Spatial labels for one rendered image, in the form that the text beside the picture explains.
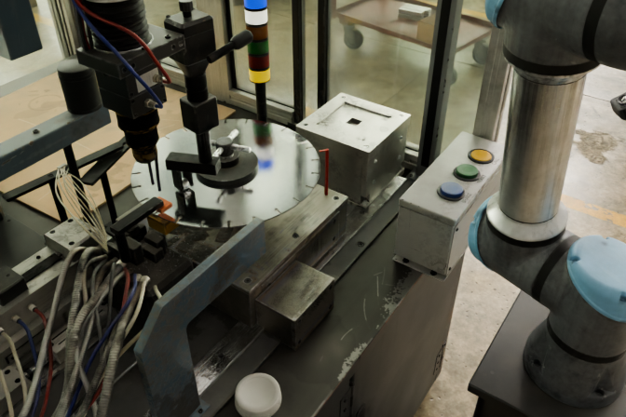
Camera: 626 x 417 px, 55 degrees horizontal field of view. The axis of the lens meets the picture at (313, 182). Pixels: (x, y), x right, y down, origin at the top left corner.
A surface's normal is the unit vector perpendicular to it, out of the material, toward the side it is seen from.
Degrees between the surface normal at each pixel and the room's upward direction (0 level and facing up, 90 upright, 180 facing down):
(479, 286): 0
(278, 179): 0
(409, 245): 90
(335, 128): 0
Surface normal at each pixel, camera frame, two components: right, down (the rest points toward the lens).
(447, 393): 0.00, -0.81
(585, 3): -0.75, 0.13
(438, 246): -0.57, 0.49
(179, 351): 0.82, 0.34
